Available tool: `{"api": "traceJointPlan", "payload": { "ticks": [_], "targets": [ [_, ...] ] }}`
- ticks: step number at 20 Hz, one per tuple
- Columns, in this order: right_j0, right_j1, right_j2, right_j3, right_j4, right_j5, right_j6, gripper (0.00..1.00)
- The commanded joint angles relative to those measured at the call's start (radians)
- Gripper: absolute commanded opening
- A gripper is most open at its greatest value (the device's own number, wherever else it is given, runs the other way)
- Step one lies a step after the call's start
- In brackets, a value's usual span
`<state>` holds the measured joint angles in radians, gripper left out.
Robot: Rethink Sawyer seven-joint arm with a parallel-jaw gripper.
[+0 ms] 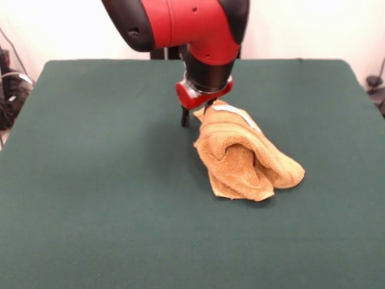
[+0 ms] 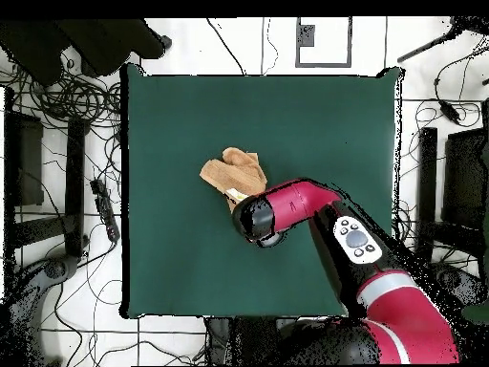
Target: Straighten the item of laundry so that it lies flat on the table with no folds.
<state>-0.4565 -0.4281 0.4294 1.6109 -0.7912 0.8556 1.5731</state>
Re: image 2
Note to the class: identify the black flat box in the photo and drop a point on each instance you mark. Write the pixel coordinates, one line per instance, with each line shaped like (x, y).
(28, 160)
(464, 179)

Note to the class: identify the small grey box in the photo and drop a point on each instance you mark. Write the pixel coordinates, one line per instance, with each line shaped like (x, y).
(306, 35)

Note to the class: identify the grey stand foot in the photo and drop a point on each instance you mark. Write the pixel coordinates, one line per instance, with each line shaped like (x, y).
(464, 284)
(57, 268)

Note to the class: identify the black power strip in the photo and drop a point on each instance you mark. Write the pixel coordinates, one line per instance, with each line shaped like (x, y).
(105, 210)

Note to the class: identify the dark green table cloth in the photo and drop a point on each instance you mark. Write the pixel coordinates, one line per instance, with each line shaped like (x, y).
(191, 267)

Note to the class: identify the grey square frame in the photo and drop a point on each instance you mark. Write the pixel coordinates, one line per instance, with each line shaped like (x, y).
(323, 65)

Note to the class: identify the black tripod leg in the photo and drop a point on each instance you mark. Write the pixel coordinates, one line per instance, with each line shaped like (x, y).
(424, 47)

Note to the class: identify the black power adapter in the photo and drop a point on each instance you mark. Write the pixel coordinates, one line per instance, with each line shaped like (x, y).
(449, 111)

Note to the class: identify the black office chair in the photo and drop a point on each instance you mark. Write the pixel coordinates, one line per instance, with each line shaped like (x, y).
(95, 46)

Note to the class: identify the tan terry towel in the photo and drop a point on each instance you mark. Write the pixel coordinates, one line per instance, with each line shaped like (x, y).
(233, 172)

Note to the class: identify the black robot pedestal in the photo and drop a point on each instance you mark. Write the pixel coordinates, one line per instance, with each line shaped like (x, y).
(248, 340)

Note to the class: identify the black stand frame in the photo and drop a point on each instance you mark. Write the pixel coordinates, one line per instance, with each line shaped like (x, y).
(427, 172)
(75, 183)

